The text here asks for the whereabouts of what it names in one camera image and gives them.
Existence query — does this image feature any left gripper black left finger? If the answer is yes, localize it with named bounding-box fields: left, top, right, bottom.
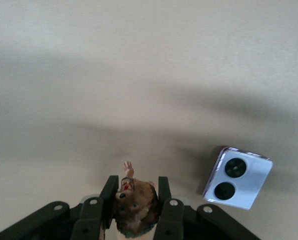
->
left=0, top=175, right=120, bottom=240

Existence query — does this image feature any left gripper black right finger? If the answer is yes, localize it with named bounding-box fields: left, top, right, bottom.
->
left=153, top=176, right=262, bottom=240

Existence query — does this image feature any white flip phone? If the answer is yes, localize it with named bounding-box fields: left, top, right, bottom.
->
left=202, top=146, right=274, bottom=210

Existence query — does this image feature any small brown plush toy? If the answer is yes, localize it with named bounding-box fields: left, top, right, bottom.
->
left=112, top=160, right=162, bottom=240

